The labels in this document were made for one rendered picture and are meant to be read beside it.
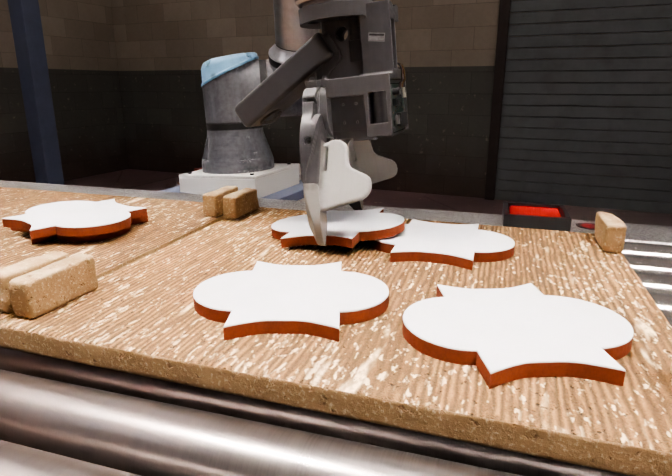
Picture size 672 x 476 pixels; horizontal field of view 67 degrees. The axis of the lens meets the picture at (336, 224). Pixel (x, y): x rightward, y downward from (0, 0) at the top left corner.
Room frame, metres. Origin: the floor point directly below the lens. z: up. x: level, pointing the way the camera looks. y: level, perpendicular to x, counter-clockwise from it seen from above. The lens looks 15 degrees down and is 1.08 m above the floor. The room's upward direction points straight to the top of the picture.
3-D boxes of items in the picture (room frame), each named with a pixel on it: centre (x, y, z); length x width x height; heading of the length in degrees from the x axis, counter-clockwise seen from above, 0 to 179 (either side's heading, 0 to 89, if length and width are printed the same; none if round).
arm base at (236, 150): (1.08, 0.21, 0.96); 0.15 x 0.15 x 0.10
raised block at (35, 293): (0.33, 0.19, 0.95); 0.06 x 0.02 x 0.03; 162
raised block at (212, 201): (0.60, 0.14, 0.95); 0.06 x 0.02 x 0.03; 163
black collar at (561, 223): (0.63, -0.25, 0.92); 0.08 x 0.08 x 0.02; 73
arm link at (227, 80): (1.09, 0.21, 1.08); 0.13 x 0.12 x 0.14; 98
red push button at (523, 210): (0.63, -0.25, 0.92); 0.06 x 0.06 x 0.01; 73
